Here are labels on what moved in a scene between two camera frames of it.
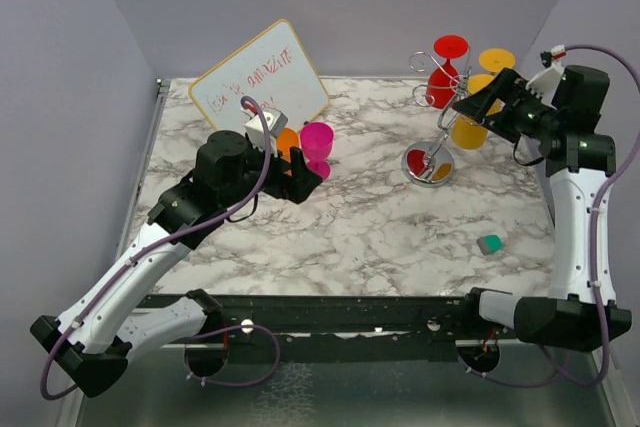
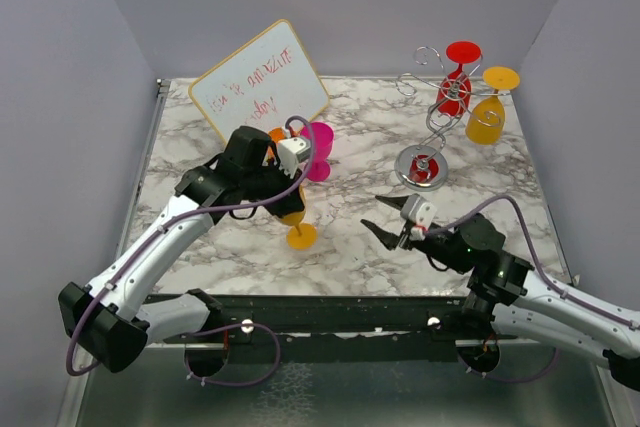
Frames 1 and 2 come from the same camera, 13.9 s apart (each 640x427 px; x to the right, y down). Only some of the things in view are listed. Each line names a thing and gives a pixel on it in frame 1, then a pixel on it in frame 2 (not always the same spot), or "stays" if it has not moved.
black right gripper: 507,85 to 388,239
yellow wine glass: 469,133 to 300,236
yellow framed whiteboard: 273,67 stays
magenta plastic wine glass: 316,142 stays
